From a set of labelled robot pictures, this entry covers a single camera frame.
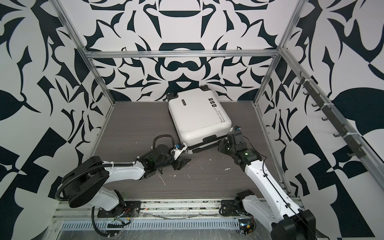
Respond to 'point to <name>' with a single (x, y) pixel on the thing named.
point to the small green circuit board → (246, 225)
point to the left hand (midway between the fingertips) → (188, 151)
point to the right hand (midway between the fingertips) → (223, 143)
